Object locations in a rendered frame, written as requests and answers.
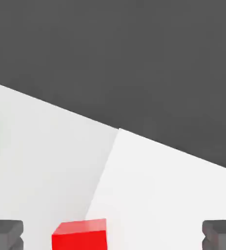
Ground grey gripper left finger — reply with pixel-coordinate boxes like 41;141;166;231
0;219;24;250

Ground small red cube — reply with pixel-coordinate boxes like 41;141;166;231
51;218;108;250

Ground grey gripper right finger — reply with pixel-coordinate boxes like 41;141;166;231
202;219;226;250

